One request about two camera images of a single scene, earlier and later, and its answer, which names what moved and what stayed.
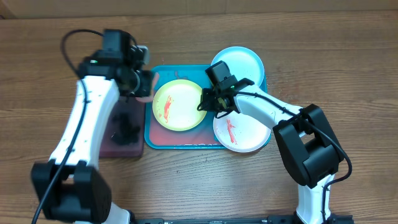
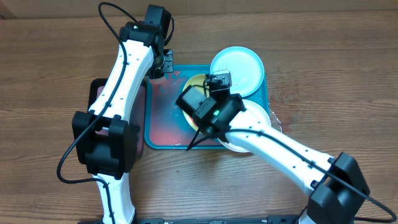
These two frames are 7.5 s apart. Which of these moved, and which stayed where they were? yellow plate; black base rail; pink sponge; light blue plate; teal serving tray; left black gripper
Moved: pink sponge; left black gripper; yellow plate
Stayed: black base rail; teal serving tray; light blue plate
